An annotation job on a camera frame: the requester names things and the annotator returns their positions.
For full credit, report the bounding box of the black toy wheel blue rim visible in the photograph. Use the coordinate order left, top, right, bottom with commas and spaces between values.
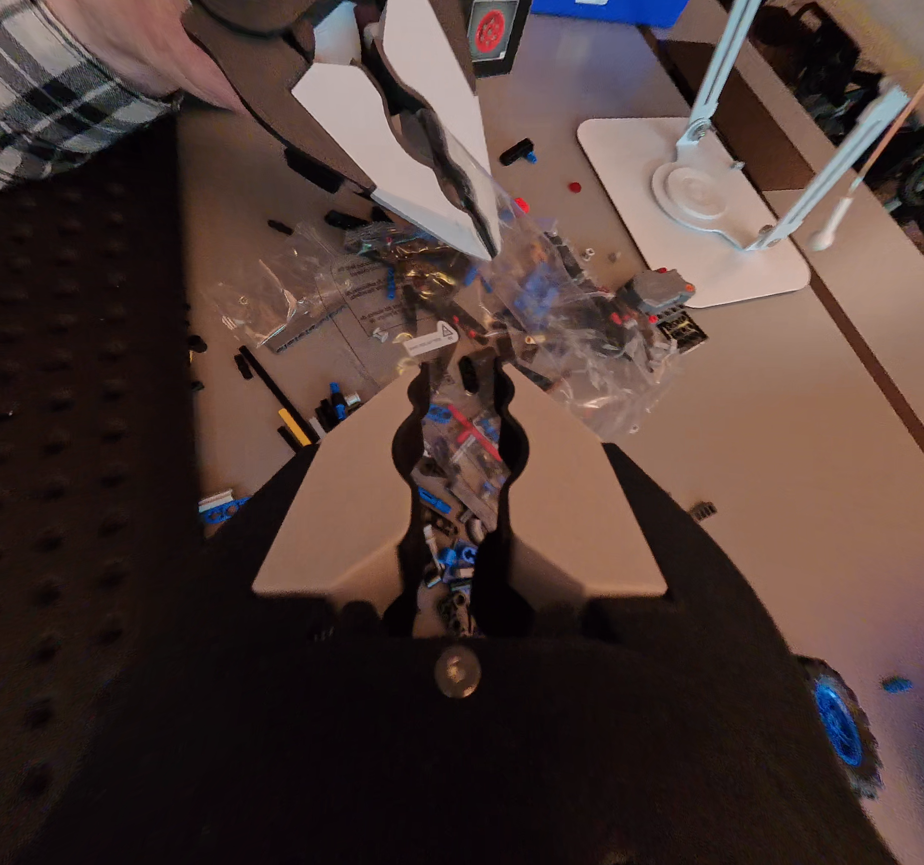
790, 655, 883, 802

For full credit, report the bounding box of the yellow toy beam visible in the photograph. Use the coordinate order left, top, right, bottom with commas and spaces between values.
239, 346, 321, 450

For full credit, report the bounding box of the white tipped thin rod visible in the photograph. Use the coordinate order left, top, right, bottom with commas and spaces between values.
751, 79, 924, 254

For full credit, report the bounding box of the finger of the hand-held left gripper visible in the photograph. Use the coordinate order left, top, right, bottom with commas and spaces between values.
379, 0, 501, 261
292, 60, 495, 260

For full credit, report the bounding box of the person's left forearm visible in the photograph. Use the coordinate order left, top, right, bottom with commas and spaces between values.
0, 0, 183, 189

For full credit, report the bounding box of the clear plastic bag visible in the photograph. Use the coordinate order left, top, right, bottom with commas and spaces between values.
203, 238, 437, 364
373, 187, 682, 595

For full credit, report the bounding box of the pile of toy building pieces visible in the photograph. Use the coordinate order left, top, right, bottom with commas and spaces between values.
185, 129, 723, 534

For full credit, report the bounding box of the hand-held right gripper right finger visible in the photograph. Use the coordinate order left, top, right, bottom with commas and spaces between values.
477, 365, 669, 635

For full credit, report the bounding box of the toy truck cardboard box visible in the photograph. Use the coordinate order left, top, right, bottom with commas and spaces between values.
448, 0, 539, 81

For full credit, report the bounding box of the grey toy motor block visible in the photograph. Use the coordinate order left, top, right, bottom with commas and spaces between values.
623, 267, 698, 316

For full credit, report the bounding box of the grey desk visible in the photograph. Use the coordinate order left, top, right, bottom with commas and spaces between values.
174, 0, 924, 865

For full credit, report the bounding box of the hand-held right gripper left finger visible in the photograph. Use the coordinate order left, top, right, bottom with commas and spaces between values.
253, 365, 434, 635

